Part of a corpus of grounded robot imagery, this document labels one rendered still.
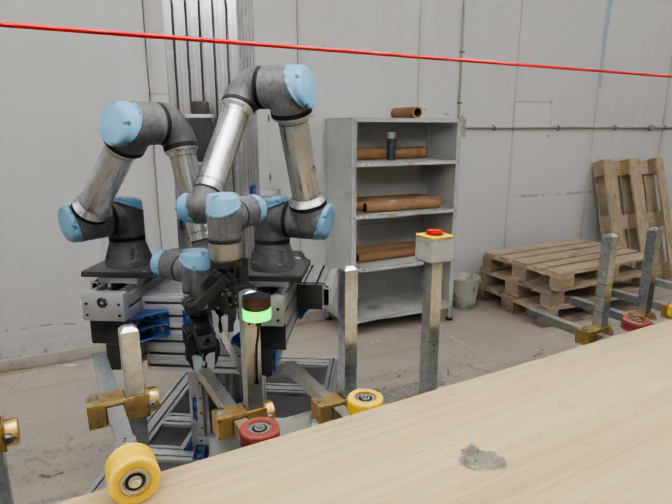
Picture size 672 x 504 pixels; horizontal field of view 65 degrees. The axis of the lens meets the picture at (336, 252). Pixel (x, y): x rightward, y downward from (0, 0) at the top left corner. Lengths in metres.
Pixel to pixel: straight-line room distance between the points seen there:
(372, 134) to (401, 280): 1.23
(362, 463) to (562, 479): 0.35
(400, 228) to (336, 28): 1.59
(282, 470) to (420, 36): 3.80
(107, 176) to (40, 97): 2.06
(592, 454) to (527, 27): 4.31
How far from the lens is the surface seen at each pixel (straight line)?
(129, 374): 1.15
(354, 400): 1.21
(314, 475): 1.00
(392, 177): 4.26
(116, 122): 1.50
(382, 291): 4.41
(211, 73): 1.91
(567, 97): 5.44
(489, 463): 1.05
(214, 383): 1.41
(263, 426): 1.13
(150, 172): 3.67
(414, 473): 1.02
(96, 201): 1.70
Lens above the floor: 1.49
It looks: 13 degrees down
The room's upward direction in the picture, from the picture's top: straight up
